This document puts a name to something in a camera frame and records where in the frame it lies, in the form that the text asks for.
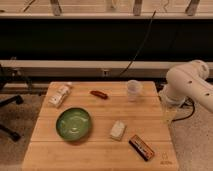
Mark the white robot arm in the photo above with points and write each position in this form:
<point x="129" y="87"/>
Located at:
<point x="188" y="80"/>

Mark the green ceramic bowl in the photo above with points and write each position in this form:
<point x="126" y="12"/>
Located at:
<point x="73" y="124"/>

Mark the white rectangular box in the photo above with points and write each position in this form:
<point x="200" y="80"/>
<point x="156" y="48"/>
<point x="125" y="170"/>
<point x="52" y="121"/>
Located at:
<point x="117" y="130"/>

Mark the white wrapped snack package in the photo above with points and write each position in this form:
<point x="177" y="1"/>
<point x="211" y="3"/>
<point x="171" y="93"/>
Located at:
<point x="60" y="95"/>

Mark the brown candy bar package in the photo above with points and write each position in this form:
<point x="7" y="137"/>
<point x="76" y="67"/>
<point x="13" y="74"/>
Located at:
<point x="141" y="148"/>

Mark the black office chair base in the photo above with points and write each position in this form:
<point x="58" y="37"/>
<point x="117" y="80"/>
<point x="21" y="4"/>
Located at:
<point x="6" y="105"/>

